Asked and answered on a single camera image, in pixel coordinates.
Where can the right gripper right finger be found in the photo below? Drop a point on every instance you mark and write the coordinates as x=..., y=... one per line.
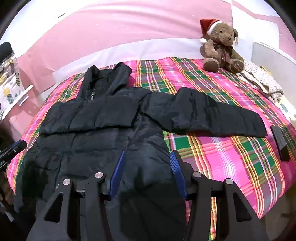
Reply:
x=236, y=219

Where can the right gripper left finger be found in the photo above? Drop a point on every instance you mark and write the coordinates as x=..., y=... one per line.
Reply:
x=76, y=210

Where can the finger of the left gripper with blue tip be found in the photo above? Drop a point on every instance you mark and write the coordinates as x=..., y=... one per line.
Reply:
x=17, y=147

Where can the black puffer jacket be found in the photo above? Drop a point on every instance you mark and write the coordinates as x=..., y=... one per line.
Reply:
x=88, y=133

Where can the pineapple print curtain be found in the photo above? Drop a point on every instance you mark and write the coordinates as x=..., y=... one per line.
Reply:
x=11, y=85

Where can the pink plaid bed sheet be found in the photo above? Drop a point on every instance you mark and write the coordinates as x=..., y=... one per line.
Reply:
x=253, y=163

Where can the black smartphone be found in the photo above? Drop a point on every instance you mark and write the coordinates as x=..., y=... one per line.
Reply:
x=280, y=143

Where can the beige patterned folded cloth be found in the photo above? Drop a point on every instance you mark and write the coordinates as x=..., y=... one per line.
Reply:
x=261, y=80

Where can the white bed headboard panel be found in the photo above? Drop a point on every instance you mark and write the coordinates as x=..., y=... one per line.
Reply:
x=279, y=63

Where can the brown teddy bear santa hat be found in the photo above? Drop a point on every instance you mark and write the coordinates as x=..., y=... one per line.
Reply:
x=217, y=46

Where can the white wall shelf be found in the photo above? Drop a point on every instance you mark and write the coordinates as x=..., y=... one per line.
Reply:
x=24, y=96

